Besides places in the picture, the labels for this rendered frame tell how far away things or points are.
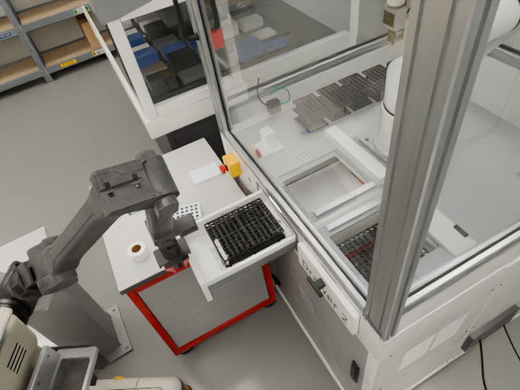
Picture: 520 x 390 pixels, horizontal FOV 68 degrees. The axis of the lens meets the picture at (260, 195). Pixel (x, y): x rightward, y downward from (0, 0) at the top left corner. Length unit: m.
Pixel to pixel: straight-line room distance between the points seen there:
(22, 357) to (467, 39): 0.99
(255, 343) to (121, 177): 1.54
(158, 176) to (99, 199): 0.10
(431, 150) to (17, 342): 0.89
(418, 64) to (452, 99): 0.06
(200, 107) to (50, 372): 1.30
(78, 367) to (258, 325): 1.20
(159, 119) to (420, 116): 1.51
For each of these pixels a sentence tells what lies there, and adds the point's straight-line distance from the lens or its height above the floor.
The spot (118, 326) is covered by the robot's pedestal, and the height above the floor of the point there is 0.02.
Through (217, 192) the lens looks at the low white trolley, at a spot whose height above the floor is 0.76.
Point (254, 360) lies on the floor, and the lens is 2.05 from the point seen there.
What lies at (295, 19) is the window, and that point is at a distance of 0.76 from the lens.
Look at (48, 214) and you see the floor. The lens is 3.16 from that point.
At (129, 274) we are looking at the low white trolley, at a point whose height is 0.76.
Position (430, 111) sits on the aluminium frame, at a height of 1.61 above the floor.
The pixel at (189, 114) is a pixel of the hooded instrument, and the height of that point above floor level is 0.86.
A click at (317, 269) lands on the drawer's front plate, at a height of 0.93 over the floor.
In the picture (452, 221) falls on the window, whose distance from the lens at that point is 0.79.
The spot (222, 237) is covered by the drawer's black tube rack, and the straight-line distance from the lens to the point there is 1.30.
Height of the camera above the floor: 1.92
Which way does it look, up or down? 47 degrees down
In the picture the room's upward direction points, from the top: 11 degrees counter-clockwise
